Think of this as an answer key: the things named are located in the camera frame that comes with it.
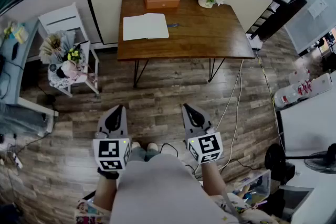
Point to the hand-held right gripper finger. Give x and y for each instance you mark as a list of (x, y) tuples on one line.
[(206, 123), (187, 126)]

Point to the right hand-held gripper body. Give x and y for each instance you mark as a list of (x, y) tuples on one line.
[(207, 145)]

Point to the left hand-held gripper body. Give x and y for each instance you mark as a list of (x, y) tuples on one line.
[(109, 149)]

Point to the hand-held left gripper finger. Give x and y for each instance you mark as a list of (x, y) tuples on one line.
[(124, 128), (103, 126)]

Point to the blue notebook with strap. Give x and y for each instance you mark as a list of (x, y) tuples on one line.
[(145, 26)]

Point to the person's right forearm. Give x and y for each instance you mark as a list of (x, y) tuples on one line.
[(212, 178)]

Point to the person's left forearm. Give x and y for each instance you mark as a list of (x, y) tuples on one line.
[(105, 191)]

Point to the person's left shoe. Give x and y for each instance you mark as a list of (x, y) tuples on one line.
[(135, 145)]

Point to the person's shoe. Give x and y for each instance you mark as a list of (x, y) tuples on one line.
[(135, 145), (152, 146)]

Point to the black wrist watch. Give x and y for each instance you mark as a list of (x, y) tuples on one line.
[(109, 175)]

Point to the person's blue jeans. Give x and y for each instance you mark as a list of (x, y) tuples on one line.
[(143, 155)]

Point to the person's right shoe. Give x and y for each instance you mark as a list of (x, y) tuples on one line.
[(152, 146)]

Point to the black hairpin table leg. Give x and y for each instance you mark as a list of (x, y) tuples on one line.
[(137, 73), (213, 70)]

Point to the person's grey top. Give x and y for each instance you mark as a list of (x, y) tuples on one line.
[(162, 191)]

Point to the clear plastic storage bin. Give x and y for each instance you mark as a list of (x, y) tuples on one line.
[(258, 186)]

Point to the person's cartoon print shirt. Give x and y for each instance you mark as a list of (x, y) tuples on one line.
[(86, 213)]

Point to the black standing fan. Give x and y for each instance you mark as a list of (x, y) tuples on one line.
[(275, 160)]

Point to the clear water jug red label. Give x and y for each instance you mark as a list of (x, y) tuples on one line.
[(288, 94), (298, 76)]

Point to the white power strip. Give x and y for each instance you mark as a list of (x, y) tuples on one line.
[(18, 160)]

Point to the wrapped flower bouquet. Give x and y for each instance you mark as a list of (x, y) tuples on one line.
[(56, 44)]

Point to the white power adapter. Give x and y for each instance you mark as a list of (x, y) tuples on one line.
[(254, 42)]

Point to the pale blue desk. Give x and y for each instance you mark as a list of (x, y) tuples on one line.
[(15, 78)]

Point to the white chair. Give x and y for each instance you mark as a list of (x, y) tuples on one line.
[(63, 19)]

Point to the white appliance box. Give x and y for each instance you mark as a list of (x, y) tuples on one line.
[(321, 84)]

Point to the pale yellow jug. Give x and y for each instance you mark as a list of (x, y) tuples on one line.
[(21, 34)]

